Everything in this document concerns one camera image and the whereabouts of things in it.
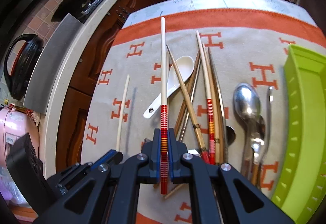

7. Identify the orange H pattern cloth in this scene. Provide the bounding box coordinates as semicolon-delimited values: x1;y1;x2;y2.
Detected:
81;8;325;223

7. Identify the black pot lid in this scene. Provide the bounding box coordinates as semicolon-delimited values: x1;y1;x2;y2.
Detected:
3;34;43;100

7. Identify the lime green utensil tray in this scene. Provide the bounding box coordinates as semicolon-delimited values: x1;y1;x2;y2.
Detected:
272;44;325;223

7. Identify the steel utensil handle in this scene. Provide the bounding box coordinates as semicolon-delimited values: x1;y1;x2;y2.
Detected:
260;86;273;165

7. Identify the bamboo chopstick red end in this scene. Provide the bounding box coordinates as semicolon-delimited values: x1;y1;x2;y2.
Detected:
166;45;209;164

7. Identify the large steel spoon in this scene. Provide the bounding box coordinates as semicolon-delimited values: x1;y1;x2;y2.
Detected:
233;83;261;179

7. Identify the white ceramic spoon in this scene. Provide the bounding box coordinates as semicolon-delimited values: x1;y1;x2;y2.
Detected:
143;56;195;119

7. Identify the dark wooden chopstick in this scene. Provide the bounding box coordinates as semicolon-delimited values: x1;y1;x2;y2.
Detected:
174;51;200;134

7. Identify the red banded cream chopstick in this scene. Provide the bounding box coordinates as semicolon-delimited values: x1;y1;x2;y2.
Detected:
160;17;169;195

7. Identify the thin brown chopstick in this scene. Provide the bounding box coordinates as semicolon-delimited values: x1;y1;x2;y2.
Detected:
208;47;228;164

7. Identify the small steel spoon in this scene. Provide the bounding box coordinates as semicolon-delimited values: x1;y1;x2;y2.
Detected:
251;115;265;187

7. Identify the pink rice cooker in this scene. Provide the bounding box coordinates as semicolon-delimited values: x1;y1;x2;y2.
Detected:
0;108;39;168

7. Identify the plain cream chopstick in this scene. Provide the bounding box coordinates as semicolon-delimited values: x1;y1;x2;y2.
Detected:
116;75;130;151

